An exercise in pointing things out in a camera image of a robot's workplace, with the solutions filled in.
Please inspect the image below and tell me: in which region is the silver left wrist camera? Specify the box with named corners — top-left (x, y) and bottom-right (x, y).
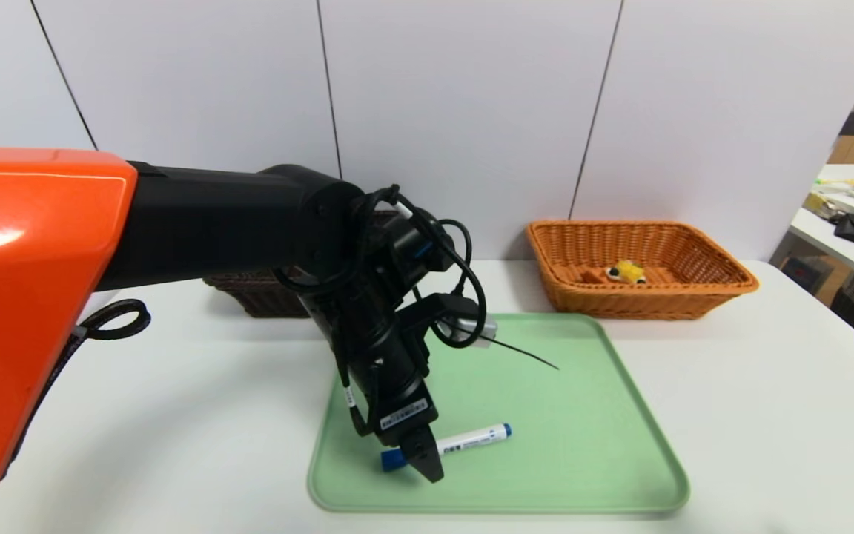
top-left (438, 315), bottom-right (498, 349)

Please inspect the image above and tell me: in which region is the toy waffle with fruit topping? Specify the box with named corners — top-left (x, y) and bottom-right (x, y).
top-left (581, 260), bottom-right (649, 286)

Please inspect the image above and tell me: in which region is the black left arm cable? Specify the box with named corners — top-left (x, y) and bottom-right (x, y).
top-left (271, 184), bottom-right (489, 438)

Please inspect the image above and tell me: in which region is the orange wicker basket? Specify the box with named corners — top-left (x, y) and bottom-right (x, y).
top-left (526, 220), bottom-right (759, 321)

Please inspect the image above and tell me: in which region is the brown cardboard box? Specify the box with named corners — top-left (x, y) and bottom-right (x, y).
top-left (781, 256), bottom-right (850, 305)

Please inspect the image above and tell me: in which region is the black strap loop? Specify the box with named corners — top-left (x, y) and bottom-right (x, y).
top-left (8, 299), bottom-right (152, 475)

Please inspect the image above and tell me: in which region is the dark brown wicker basket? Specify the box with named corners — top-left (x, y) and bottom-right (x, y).
top-left (202, 210), bottom-right (402, 319)

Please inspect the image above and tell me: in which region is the white office desk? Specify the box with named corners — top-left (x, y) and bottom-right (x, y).
top-left (789, 165), bottom-right (854, 291)

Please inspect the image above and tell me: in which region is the white marker with blue cap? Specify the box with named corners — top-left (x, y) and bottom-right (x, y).
top-left (380, 423), bottom-right (513, 472)

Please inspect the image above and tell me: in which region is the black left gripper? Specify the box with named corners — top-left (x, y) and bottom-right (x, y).
top-left (350, 321), bottom-right (445, 484)

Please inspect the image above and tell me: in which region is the black zip tie tail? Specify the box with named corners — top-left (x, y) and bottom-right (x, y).
top-left (483, 337), bottom-right (560, 370)

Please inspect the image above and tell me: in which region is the light green plastic tray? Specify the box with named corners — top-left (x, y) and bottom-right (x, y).
top-left (308, 312), bottom-right (691, 515)

